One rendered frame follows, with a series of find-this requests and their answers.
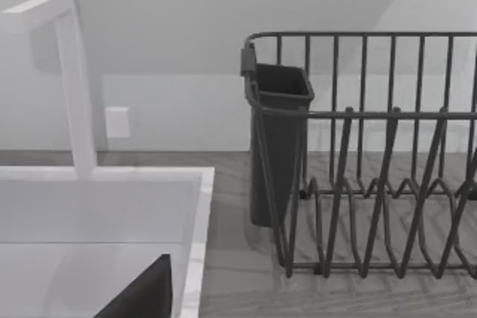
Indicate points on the white sink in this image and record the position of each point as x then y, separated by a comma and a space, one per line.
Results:
112, 221

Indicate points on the dark grey cutlery holder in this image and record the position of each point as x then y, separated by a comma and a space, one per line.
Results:
276, 139

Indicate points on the white tall tap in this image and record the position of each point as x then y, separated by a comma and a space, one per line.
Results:
76, 83

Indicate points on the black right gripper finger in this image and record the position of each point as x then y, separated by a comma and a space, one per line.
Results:
145, 292

